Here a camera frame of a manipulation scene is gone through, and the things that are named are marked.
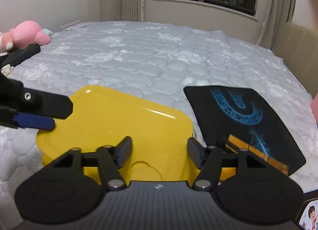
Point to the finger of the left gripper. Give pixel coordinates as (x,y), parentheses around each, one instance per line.
(45,104)
(24,120)

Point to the pink plush toy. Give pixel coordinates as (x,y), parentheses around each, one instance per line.
(27,32)

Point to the yellow container lid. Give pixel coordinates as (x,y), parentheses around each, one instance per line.
(103,116)

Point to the beige headboard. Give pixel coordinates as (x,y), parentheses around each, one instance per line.
(297,46)

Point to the pink paper bag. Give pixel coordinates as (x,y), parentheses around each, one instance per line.
(314,107)

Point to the black blue mouse pad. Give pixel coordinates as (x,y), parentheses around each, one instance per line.
(242,112)

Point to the grey quilted mattress cover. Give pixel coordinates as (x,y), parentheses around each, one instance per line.
(156,62)

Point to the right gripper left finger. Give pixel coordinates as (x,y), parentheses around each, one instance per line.
(110,160)

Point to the black plush toy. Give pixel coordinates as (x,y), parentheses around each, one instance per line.
(20,55)

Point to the blue floral tin case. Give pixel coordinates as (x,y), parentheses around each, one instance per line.
(308,215)

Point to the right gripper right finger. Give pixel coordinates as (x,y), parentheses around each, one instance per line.
(209,163)

